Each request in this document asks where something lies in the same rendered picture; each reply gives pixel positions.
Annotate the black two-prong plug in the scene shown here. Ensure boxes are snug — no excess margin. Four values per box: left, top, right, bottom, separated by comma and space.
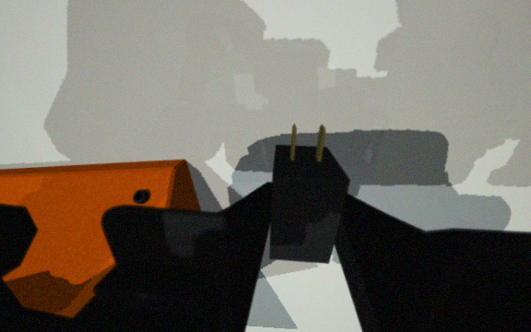
269, 124, 350, 264

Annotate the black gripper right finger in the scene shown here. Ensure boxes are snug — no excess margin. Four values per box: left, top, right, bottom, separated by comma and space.
335, 194, 531, 332

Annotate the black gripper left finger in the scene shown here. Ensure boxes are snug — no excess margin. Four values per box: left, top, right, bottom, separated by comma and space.
101, 182, 272, 332

